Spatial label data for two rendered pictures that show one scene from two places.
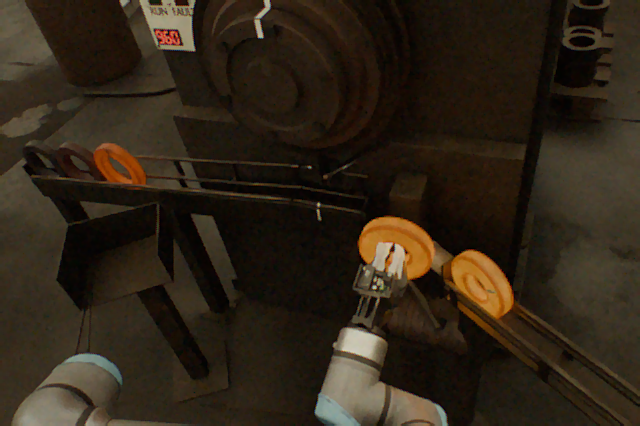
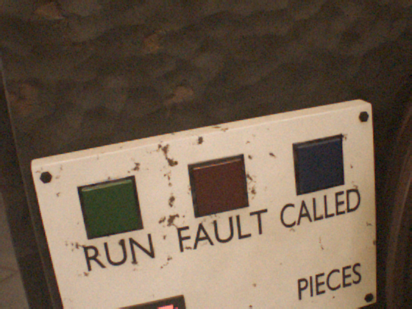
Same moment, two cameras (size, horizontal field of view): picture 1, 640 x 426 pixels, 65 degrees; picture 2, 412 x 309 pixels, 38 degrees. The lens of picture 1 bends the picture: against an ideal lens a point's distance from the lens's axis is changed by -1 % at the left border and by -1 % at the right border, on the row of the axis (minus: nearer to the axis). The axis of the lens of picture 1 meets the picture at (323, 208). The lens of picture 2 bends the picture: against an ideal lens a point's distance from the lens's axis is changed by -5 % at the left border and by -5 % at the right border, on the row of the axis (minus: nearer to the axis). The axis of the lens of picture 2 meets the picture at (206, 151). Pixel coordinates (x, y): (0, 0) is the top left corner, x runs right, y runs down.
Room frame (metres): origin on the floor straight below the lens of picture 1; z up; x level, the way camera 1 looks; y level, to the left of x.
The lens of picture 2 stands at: (0.95, 0.54, 1.36)
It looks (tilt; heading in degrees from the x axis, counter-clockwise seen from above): 17 degrees down; 317
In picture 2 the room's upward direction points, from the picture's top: 7 degrees counter-clockwise
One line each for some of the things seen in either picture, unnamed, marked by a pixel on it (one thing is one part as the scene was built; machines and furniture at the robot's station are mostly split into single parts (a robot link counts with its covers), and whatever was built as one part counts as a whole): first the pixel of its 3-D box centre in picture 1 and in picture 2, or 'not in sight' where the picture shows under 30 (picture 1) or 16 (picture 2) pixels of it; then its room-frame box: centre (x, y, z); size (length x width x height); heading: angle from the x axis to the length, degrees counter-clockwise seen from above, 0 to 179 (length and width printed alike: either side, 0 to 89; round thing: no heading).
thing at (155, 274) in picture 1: (158, 315); not in sight; (1.00, 0.57, 0.36); 0.26 x 0.20 x 0.72; 95
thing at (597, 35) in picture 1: (497, 37); not in sight; (2.62, -1.15, 0.22); 1.20 x 0.81 x 0.44; 58
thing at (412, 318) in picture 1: (432, 360); not in sight; (0.73, -0.22, 0.27); 0.22 x 0.13 x 0.53; 60
